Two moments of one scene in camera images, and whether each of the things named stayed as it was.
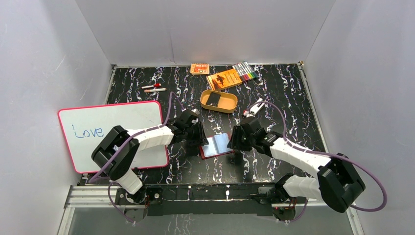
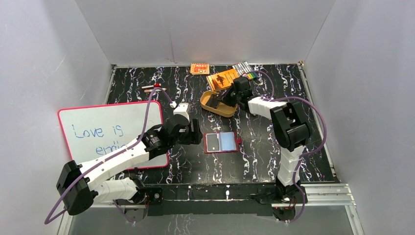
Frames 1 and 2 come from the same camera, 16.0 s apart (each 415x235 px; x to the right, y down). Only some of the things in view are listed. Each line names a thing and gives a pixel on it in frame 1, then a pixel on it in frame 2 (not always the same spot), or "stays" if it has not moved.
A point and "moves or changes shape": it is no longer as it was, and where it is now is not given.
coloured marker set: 245,71 stays
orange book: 224,80 stays
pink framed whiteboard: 83,126 stays
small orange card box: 199,68 stays
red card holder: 218,145 moves or changes shape
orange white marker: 155,90 stays
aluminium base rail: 88,197 stays
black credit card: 213,99 → 213,142
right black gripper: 235,142 → 225,98
